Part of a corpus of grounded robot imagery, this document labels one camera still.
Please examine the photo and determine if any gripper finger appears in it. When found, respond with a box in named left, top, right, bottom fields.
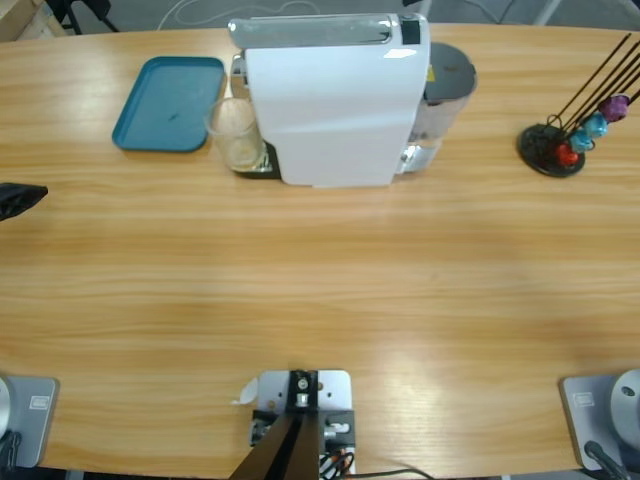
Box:
left=0, top=182, right=49, bottom=224

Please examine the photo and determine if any clear glass cup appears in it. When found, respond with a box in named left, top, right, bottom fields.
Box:
left=205, top=96, right=269, bottom=174

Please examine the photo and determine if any silver grey machine lever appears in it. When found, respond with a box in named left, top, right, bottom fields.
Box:
left=228, top=14, right=394, bottom=49

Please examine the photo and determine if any white capsule coffee machine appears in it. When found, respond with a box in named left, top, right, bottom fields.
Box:
left=227, top=12, right=444, bottom=190

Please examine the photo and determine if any red coffee capsule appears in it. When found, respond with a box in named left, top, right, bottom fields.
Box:
left=555, top=143, right=585, bottom=167

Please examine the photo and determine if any light blue coffee capsule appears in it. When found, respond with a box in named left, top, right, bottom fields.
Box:
left=568, top=129, right=595, bottom=154
left=582, top=113, right=610, bottom=140

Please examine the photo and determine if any purple coffee capsule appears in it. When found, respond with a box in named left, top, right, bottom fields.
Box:
left=599, top=95, right=629, bottom=121

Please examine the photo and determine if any teal plastic tray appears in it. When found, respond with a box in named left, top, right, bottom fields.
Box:
left=111, top=55, right=229, bottom=154

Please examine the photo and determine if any wooden crate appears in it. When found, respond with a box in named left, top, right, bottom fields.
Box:
left=0, top=0, right=66, bottom=44

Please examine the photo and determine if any black chair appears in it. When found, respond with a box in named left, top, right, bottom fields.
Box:
left=44, top=0, right=121, bottom=36

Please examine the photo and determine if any white tape piece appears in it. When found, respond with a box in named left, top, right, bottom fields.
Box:
left=229, top=378, right=260, bottom=407

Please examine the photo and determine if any clear water tank dark lid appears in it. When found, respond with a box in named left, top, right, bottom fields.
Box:
left=409, top=42, right=479, bottom=151

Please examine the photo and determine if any black capsule holder with rods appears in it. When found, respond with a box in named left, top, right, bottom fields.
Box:
left=517, top=32, right=640, bottom=180

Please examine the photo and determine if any grey base plate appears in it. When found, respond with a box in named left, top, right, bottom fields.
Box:
left=558, top=374, right=640, bottom=472
left=0, top=375, right=60, bottom=470

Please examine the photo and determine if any white floor cable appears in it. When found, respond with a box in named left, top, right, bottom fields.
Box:
left=158, top=0, right=321, bottom=29

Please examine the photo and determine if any black base cable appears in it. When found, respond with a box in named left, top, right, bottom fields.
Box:
left=0, top=430, right=24, bottom=471
left=583, top=439, right=629, bottom=480

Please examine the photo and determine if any black camera post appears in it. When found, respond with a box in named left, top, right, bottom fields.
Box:
left=232, top=369, right=321, bottom=480

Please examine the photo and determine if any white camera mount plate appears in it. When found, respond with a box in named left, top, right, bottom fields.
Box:
left=252, top=369, right=357, bottom=476

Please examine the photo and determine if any orange cable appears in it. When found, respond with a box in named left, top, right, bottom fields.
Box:
left=319, top=447, right=357, bottom=476

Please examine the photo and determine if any thin black cable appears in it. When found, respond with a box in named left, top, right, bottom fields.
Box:
left=352, top=467, right=434, bottom=480

